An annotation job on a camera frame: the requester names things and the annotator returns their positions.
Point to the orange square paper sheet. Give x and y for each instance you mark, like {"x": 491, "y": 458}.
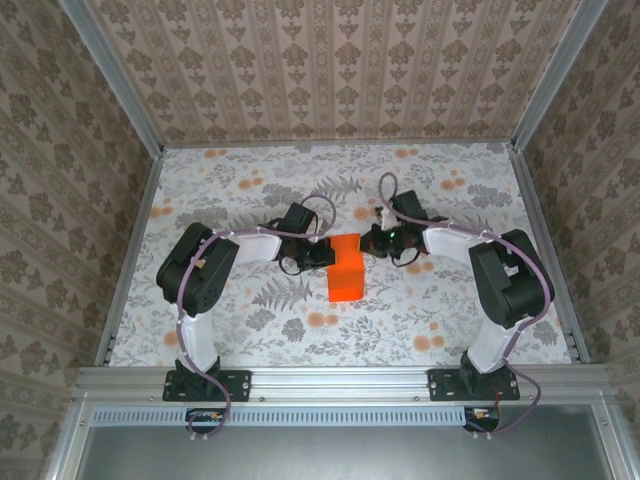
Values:
{"x": 347, "y": 280}

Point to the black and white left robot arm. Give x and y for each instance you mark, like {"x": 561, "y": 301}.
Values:
{"x": 197, "y": 280}

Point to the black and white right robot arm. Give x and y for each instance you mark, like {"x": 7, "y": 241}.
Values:
{"x": 510, "y": 280}

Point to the grey metal sheet panel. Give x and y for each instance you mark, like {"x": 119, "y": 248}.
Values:
{"x": 340, "y": 455}

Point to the floral patterned table mat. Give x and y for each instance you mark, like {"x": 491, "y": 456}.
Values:
{"x": 310, "y": 170}

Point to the black electronics module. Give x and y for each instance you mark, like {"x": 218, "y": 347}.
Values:
{"x": 482, "y": 417}
{"x": 205, "y": 419}

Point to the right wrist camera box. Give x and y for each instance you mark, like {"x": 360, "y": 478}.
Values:
{"x": 384, "y": 216}

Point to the thin aluminium edge rail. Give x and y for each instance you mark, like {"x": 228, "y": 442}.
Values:
{"x": 340, "y": 144}

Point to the wide aluminium mounting rail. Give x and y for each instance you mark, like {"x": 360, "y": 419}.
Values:
{"x": 340, "y": 382}

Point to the aluminium side rail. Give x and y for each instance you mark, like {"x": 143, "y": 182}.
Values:
{"x": 532, "y": 210}
{"x": 144, "y": 210}

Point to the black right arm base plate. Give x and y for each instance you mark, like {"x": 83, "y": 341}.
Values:
{"x": 440, "y": 385}

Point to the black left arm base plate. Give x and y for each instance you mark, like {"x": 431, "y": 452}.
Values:
{"x": 240, "y": 385}

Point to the aluminium frame post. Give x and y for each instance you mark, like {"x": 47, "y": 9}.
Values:
{"x": 560, "y": 75}
{"x": 115, "y": 85}

